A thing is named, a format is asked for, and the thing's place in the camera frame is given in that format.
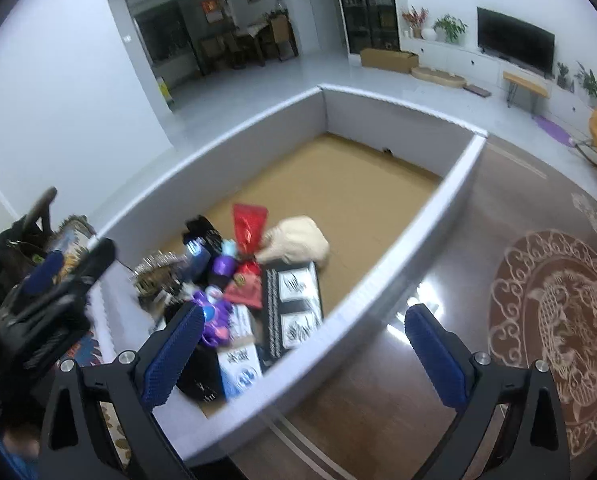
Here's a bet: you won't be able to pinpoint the wooden bench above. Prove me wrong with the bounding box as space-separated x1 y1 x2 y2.
503 71 550 111

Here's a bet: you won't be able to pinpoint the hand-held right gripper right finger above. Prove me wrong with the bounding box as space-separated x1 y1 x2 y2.
405 303 572 480

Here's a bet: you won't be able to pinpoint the yellow floor object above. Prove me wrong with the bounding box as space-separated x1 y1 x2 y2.
158 77 175 111

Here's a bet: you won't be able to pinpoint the purple floor mat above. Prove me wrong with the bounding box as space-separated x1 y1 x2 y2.
533 115 577 148

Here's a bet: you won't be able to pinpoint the white TV cabinet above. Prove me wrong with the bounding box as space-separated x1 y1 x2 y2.
403 35 597 121

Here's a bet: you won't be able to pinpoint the wooden sideboard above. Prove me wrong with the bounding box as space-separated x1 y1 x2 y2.
268 12 299 61

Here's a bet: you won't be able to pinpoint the broad-leaf potted plant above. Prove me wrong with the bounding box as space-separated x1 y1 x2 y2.
573 62 597 108

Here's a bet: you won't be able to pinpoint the wooden dining table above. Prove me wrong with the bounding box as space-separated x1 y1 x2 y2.
238 22 272 66

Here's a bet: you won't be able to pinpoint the black television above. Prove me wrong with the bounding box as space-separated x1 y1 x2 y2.
477 6 555 78

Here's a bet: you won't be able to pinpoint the cream knitted cloth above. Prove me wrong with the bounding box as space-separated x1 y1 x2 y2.
256 216 331 266

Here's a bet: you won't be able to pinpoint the red flower vase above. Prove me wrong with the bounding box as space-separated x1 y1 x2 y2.
401 6 429 38

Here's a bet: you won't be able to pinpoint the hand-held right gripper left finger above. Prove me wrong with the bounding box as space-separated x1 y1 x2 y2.
38 302 206 480

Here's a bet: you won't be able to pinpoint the bushy green potted plant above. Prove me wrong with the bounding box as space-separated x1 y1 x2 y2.
433 14 468 43

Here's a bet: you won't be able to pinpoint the silver spiky ornament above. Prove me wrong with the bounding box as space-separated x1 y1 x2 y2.
131 252 192 308

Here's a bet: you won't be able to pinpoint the person's left forearm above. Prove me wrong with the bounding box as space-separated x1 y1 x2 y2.
0 420 42 480

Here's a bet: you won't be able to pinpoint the cardboard box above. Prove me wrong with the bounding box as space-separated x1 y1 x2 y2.
359 47 419 75

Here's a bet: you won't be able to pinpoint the black rectangular case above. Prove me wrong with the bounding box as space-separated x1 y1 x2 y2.
176 345 226 403

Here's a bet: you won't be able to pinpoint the dark glass sliding door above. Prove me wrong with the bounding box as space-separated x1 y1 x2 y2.
133 0 199 66

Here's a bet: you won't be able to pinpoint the red snack packet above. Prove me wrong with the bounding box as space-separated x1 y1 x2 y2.
232 203 269 256
223 260 262 307

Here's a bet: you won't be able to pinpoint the white blue-print packet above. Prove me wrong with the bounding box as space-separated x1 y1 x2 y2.
228 305 256 346

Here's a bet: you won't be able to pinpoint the round beige floor pad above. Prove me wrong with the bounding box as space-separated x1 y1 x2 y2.
411 66 467 90

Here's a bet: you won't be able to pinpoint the white storage box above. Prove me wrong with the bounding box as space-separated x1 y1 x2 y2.
86 84 489 468

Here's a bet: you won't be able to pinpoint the dark glass display cabinet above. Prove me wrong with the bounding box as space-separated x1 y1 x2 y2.
331 0 404 56

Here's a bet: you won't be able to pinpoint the blue white carton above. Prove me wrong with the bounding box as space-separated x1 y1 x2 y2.
217 342 264 401

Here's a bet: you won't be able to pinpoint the black box white labels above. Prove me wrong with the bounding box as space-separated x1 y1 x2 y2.
258 260 325 361

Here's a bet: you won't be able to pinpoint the floral printed cloth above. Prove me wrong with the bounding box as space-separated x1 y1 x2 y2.
43 215 144 466

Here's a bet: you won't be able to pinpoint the brown patterned wooden desktop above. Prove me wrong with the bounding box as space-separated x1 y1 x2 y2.
188 132 597 480

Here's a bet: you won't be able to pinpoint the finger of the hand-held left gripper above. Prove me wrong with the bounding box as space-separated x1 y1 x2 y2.
16 249 66 296
0 237 118 332

